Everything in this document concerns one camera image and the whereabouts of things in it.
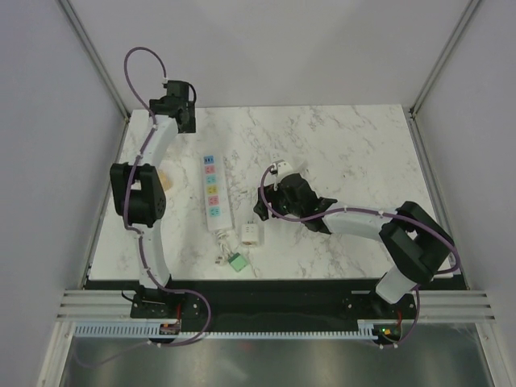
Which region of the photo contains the white cube plug orange logo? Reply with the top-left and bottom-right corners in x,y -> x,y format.
240,222 -> 260,247

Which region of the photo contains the long white power strip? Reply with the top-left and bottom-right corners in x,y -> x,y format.
202,153 -> 233,232

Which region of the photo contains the green plug adapter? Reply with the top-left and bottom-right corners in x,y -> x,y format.
227,253 -> 248,273

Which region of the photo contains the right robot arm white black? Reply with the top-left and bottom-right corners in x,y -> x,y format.
254,173 -> 460,318

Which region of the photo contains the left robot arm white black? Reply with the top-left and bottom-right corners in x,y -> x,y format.
110,80 -> 197,317

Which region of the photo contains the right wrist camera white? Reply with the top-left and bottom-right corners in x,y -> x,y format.
269,160 -> 297,178

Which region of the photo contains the white coiled cord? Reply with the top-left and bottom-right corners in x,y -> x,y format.
213,229 -> 233,267

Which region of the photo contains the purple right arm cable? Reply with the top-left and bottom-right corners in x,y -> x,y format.
260,161 -> 461,350

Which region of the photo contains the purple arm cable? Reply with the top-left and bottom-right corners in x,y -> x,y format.
123,46 -> 214,366
260,161 -> 461,350

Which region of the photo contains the left aluminium frame post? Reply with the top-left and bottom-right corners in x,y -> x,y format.
56,0 -> 130,123

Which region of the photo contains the aluminium frame post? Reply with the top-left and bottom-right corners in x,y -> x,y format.
407,0 -> 484,120
56,0 -> 130,123

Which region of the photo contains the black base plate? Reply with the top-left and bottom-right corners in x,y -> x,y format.
131,279 -> 416,331

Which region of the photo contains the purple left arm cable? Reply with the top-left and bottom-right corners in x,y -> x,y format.
123,46 -> 214,366

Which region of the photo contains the white slotted cable duct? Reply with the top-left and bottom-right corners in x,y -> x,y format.
73,320 -> 402,341

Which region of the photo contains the aluminium rail profile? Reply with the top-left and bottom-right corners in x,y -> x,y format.
56,290 -> 495,323

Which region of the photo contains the right aluminium frame post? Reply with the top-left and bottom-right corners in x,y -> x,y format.
407,0 -> 484,120

